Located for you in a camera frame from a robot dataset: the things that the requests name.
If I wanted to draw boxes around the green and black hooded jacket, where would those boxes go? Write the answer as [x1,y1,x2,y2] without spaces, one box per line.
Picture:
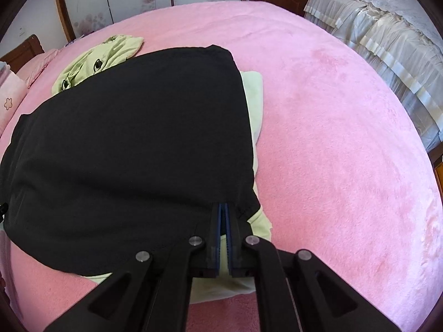
[0,34,274,305]

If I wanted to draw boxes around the wooden drawer cabinet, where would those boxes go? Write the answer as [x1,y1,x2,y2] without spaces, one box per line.
[428,142,443,198]

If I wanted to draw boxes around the pink flower pillow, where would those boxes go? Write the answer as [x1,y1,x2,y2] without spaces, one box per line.
[0,72,29,135]

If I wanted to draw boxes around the pink flat pillow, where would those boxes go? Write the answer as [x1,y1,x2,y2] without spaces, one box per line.
[17,49,60,89]

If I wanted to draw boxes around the folded floral quilt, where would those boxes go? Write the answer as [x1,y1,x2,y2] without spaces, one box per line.
[0,61,10,85]

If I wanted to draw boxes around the dark wooden headboard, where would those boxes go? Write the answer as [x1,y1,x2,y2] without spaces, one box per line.
[1,35,44,73]

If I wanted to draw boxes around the lace-covered furniture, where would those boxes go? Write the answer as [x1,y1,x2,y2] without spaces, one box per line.
[304,0,442,151]

